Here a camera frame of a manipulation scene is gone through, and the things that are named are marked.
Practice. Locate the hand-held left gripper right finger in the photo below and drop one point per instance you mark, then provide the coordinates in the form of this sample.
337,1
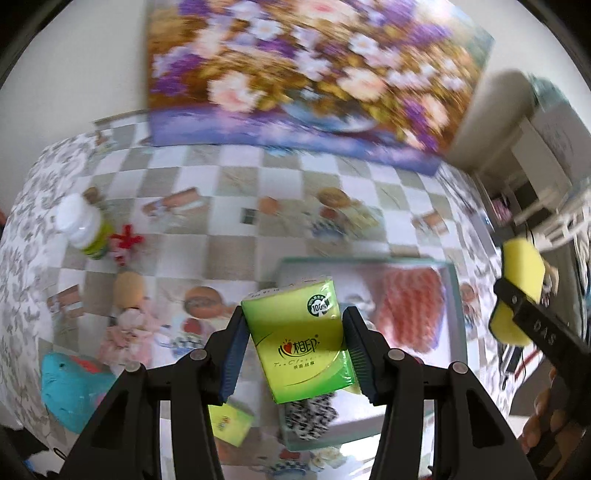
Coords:
362,360

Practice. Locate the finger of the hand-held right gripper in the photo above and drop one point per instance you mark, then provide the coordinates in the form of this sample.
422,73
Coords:
538,323

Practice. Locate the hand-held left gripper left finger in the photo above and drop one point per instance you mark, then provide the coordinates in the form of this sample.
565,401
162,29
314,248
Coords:
231,364

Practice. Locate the yellow sponge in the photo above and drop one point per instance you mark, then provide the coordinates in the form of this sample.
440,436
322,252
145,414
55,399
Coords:
521,267

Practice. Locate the clear plastic tray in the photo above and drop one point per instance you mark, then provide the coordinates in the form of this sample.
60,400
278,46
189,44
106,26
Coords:
355,417

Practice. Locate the green tissue packet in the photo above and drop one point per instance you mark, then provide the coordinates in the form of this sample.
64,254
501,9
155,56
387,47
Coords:
231,422
295,341

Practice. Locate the pink crocheted cloth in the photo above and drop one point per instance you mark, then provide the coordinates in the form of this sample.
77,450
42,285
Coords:
411,309

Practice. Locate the black white patterned cloth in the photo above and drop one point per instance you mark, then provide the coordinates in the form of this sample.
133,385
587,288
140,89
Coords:
309,415

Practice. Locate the person's right hand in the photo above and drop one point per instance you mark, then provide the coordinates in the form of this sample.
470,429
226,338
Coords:
533,429

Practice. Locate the pink package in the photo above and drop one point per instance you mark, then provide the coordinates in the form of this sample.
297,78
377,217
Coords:
501,206

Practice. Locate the small doll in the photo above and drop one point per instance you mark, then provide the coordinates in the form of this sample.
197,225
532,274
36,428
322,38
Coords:
129,290

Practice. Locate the red toy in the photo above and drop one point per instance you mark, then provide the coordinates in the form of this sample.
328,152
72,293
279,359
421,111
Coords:
125,240

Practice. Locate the teal plush toy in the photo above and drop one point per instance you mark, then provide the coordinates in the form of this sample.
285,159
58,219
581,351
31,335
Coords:
69,387

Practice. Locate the checkered printed tablecloth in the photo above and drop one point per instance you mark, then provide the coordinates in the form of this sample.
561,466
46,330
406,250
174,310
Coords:
207,194

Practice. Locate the white cardboard box round print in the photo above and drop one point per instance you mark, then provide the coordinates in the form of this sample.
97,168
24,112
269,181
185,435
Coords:
556,131

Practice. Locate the white bottle green label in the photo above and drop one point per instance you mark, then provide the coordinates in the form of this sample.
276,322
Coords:
85,226

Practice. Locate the teal cloth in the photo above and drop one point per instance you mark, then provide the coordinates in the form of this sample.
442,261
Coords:
545,87

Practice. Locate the floral painting canvas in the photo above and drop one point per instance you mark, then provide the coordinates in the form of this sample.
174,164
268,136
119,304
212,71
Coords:
300,78

